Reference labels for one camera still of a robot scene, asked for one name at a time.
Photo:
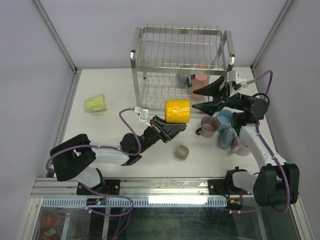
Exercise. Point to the small grey-green cup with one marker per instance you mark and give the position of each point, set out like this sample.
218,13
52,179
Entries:
181,152

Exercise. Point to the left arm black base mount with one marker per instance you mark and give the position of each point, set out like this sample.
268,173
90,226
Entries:
100,186

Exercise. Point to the yellow enamel mug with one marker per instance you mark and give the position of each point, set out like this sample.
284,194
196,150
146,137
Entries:
177,111

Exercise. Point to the tall pink cup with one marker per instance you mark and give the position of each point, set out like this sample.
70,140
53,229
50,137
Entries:
199,81

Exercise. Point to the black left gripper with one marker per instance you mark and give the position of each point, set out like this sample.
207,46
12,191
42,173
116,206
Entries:
166,131

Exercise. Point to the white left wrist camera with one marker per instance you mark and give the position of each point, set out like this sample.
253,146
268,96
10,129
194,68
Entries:
143,114

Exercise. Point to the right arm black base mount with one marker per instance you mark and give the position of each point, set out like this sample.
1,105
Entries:
225,186

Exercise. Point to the aluminium mounting rail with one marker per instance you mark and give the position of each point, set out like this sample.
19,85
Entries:
131,187

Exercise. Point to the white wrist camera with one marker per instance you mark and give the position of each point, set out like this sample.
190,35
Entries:
143,114
235,81

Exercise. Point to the lilac mug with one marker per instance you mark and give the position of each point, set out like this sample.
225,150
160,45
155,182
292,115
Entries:
208,127
239,147

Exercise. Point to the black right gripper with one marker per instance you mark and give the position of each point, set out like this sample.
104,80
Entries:
212,89

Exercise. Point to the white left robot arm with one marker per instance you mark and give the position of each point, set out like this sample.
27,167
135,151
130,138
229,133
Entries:
73,158

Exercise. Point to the slotted grey cable duct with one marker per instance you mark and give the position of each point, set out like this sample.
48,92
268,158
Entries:
138,202

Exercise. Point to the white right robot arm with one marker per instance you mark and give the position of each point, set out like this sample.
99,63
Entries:
277,183

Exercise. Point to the stainless steel dish rack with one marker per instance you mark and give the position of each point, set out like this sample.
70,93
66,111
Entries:
158,53

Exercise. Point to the pale yellow-green mug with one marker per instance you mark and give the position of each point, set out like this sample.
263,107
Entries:
96,103

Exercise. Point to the light blue ribbed mug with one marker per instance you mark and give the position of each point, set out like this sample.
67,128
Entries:
224,118

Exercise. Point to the dark speckled grey mug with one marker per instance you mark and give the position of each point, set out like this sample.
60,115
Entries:
185,79

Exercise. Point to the blue-grey speckled jug mug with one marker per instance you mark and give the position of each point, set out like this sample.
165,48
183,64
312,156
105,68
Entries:
226,138

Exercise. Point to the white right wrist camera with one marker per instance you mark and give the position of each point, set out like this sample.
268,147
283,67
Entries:
235,81

